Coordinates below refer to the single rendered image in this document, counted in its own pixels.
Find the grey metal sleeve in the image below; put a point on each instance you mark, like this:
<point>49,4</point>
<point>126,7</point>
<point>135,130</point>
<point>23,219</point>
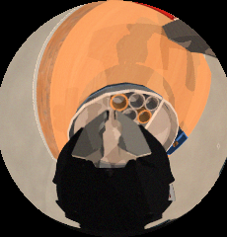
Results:
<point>153,104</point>
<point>133,115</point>
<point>137,104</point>

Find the grey round turntable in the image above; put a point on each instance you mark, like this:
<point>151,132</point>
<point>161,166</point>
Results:
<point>164,124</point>

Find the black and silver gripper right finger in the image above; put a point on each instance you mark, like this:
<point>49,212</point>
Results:
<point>137,143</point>

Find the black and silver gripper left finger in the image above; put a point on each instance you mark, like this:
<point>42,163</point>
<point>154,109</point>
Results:
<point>86,144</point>

